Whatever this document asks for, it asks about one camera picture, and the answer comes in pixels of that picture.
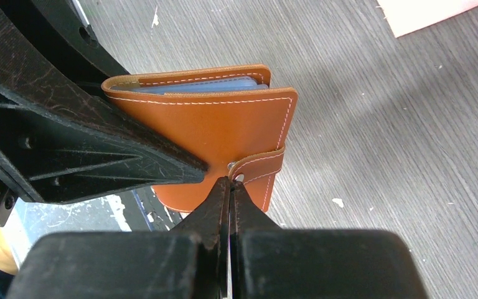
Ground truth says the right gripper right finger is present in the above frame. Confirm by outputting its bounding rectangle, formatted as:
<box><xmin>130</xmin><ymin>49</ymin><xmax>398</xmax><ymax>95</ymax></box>
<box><xmin>229</xmin><ymin>182</ymin><xmax>428</xmax><ymax>298</ymax></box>

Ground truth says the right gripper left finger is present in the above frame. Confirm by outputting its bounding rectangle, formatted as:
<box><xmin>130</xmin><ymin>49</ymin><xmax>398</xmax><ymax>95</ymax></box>
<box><xmin>7</xmin><ymin>177</ymin><xmax>231</xmax><ymax>298</ymax></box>

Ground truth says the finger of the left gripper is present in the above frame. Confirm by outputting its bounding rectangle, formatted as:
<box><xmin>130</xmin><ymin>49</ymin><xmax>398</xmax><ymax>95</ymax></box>
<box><xmin>0</xmin><ymin>0</ymin><xmax>129</xmax><ymax>98</ymax></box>
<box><xmin>0</xmin><ymin>8</ymin><xmax>208</xmax><ymax>204</ymax></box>

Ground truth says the brown leather card holder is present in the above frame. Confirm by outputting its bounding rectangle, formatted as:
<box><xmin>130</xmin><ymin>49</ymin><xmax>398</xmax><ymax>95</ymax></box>
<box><xmin>101</xmin><ymin>65</ymin><xmax>298</xmax><ymax>213</ymax></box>

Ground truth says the pink cloth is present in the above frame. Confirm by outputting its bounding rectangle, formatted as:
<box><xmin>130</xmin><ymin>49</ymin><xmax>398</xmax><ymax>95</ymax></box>
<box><xmin>377</xmin><ymin>0</ymin><xmax>478</xmax><ymax>38</ymax></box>

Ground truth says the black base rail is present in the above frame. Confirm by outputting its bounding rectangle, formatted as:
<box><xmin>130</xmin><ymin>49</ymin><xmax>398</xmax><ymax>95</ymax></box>
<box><xmin>116</xmin><ymin>186</ymin><xmax>184</xmax><ymax>231</ymax></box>

